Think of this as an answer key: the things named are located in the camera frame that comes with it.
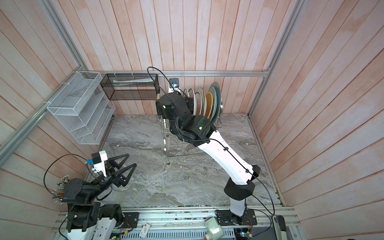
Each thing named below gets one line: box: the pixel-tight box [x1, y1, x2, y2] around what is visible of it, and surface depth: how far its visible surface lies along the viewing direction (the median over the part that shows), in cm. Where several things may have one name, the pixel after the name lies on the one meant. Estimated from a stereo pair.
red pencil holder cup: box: [51, 174, 72, 205], surface depth 70 cm
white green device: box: [204, 216, 225, 240], surface depth 69 cm
